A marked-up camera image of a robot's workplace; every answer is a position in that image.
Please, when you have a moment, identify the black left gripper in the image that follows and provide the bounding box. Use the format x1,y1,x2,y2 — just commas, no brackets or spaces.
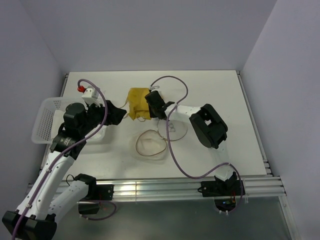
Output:
79,99,126,136

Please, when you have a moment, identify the yellow bra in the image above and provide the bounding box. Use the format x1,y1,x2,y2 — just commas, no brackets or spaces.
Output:
125,87,152,121

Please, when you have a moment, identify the white bra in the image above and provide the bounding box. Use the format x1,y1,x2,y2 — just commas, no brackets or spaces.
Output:
50,110,107,143

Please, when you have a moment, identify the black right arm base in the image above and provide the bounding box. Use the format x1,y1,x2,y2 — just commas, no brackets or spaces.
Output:
197,180,246,197

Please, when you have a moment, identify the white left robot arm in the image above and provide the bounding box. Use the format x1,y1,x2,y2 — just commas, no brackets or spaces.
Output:
2,100,127,240

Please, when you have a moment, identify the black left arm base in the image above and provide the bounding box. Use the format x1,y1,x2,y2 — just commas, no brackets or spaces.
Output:
78,184,114,216

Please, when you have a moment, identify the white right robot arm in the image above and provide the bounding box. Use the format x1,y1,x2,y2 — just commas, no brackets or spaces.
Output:
145,90,239,195

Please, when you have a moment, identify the white plastic laundry basket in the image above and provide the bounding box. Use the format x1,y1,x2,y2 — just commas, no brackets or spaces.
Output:
30,96,111,145

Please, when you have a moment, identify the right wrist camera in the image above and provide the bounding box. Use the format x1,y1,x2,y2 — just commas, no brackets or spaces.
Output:
148,85,160,92

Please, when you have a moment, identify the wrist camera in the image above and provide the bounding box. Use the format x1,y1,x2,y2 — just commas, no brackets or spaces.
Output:
81,87,99,105
148,85,160,92

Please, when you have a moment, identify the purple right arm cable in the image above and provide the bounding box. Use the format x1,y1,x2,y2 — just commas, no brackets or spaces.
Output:
149,75,245,213

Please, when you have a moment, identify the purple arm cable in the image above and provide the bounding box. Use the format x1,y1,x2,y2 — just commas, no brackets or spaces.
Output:
11,78,118,237
149,75,245,213

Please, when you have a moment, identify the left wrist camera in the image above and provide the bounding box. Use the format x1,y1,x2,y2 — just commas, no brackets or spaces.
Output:
81,87,99,105

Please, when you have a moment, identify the aluminium mounting rail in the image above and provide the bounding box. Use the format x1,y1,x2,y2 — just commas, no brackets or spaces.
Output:
23,174,287,206

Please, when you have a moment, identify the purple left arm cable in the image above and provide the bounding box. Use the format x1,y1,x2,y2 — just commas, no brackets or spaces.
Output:
11,78,118,237

